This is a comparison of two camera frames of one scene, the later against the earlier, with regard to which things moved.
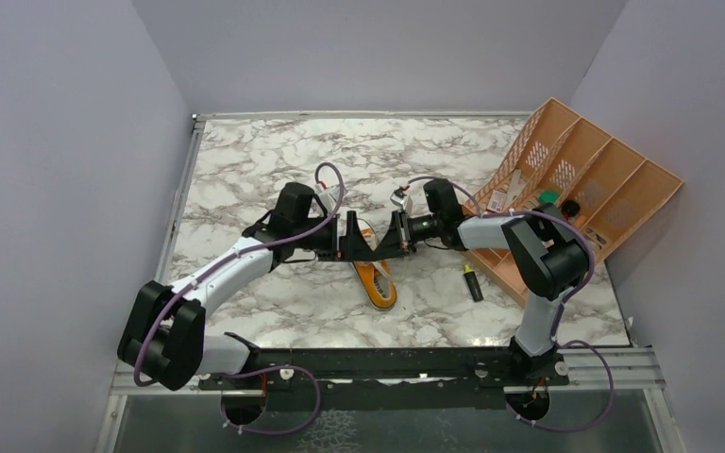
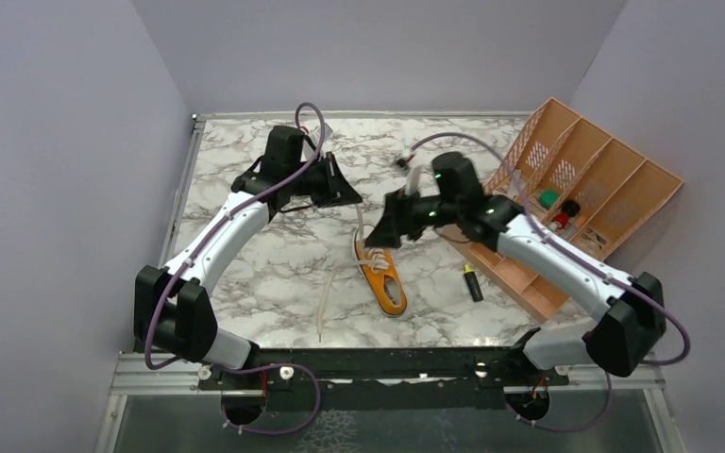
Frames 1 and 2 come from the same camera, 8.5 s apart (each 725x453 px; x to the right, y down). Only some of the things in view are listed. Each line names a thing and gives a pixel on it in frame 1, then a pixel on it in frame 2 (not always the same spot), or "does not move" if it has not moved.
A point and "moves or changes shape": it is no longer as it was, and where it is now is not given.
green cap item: [549, 196] does not move
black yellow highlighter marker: [473, 283] does not move
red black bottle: [570, 209] does not move
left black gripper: [353, 246] -> [337, 190]
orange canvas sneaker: [374, 273] moves or changes shape
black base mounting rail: [396, 378] does not move
